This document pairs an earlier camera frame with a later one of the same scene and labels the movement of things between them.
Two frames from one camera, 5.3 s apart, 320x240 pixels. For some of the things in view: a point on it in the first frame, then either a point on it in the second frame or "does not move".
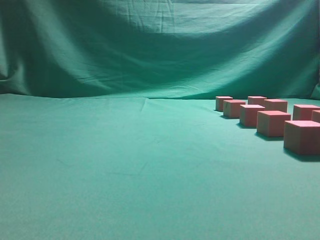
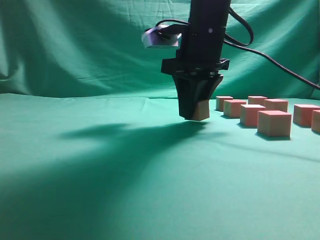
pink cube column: [271, 123] does not move
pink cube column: [304, 112] does not move
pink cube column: [302, 137] to [201, 110]
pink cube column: [231, 108] does not move
